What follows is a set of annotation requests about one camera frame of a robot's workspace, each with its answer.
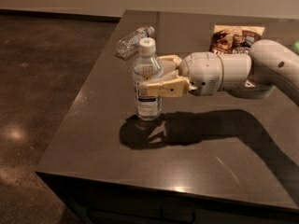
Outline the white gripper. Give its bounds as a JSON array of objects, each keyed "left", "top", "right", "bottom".
[{"left": 137, "top": 52, "right": 222, "bottom": 98}]

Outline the blue labelled plastic bottle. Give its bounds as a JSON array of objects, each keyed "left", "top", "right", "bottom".
[{"left": 133, "top": 37, "right": 163, "bottom": 120}]

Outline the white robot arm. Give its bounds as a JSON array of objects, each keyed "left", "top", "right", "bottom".
[{"left": 137, "top": 39, "right": 299, "bottom": 105}]

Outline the small clear plastic bottle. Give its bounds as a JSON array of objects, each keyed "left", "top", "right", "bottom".
[{"left": 116, "top": 26, "right": 155, "bottom": 59}]

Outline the brown and cream chip bag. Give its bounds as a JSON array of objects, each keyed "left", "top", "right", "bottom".
[{"left": 209, "top": 25, "right": 265, "bottom": 54}]

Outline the dark table base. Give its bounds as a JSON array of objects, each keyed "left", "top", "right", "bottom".
[{"left": 36, "top": 171, "right": 299, "bottom": 224}]

